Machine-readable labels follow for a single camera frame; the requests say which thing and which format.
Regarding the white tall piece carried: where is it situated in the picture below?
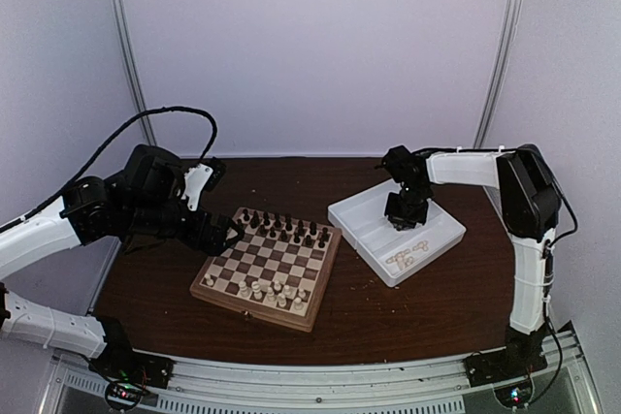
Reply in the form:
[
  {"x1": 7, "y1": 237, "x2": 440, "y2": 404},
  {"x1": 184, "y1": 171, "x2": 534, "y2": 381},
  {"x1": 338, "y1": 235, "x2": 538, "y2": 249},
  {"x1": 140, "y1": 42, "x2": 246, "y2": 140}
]
[{"x1": 251, "y1": 281, "x2": 263, "y2": 302}]

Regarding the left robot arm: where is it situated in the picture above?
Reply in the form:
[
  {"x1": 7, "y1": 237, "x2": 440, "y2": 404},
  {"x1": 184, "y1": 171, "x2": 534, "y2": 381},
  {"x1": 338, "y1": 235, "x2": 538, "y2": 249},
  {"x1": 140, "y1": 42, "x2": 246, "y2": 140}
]
[{"x1": 1, "y1": 144, "x2": 244, "y2": 379}]

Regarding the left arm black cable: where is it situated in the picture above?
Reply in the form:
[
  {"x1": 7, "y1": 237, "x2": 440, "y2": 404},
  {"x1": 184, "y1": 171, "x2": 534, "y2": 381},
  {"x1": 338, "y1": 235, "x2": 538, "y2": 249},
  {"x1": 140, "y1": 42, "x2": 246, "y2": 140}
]
[{"x1": 0, "y1": 105, "x2": 218, "y2": 231}]

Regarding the white plastic tray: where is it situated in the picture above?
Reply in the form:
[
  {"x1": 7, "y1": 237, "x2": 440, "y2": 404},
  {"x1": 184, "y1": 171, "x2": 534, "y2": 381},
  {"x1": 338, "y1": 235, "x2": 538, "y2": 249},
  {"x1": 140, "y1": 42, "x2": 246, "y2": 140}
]
[{"x1": 328, "y1": 180, "x2": 467, "y2": 288}]

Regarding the wooden chess board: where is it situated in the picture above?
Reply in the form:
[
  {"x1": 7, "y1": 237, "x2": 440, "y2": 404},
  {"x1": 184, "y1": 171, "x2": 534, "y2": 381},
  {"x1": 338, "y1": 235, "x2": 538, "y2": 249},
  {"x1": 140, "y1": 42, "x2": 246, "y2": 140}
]
[{"x1": 189, "y1": 207, "x2": 342, "y2": 333}]

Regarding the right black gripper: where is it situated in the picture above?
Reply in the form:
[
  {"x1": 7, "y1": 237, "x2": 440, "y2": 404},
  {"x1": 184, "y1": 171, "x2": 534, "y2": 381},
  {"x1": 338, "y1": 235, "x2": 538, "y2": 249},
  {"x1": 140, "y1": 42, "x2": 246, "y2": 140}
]
[{"x1": 385, "y1": 184, "x2": 430, "y2": 229}]

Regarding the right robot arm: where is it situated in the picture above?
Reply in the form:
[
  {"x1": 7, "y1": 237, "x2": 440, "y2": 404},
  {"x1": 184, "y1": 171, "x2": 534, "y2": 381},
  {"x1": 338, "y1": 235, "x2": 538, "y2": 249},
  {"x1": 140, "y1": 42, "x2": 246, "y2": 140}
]
[{"x1": 379, "y1": 144, "x2": 562, "y2": 377}]

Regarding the pile of white chess pieces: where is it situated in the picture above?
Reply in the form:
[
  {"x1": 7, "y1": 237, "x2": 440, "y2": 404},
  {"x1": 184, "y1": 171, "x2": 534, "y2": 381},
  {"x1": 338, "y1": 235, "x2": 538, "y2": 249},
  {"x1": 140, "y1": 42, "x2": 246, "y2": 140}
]
[{"x1": 385, "y1": 240, "x2": 429, "y2": 271}]

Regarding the front aluminium rail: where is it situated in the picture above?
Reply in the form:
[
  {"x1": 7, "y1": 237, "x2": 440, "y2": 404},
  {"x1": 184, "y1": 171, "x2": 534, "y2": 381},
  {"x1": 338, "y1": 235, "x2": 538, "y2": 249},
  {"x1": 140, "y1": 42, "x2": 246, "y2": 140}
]
[{"x1": 43, "y1": 321, "x2": 593, "y2": 414}]

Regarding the right aluminium frame post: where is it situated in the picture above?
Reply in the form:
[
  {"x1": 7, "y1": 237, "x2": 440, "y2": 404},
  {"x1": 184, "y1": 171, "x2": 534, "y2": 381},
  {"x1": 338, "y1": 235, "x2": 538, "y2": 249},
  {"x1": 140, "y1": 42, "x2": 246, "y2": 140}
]
[{"x1": 474, "y1": 0, "x2": 523, "y2": 149}]

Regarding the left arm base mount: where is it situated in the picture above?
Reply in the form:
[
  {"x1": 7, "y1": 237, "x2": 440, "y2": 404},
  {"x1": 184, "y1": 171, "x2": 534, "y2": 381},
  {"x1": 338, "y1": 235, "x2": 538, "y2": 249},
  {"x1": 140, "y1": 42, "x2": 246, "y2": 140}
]
[{"x1": 90, "y1": 317, "x2": 174, "y2": 389}]

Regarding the dark king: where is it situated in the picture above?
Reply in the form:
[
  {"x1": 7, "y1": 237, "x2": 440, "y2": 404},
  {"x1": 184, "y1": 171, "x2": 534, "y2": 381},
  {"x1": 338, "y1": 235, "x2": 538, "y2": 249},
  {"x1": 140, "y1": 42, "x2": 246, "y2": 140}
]
[{"x1": 285, "y1": 214, "x2": 293, "y2": 232}]

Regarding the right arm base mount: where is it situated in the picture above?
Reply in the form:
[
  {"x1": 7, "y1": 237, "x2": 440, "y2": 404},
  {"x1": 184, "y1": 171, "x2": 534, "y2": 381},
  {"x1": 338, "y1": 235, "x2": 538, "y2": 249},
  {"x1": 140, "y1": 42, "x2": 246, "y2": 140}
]
[{"x1": 464, "y1": 327, "x2": 547, "y2": 387}]

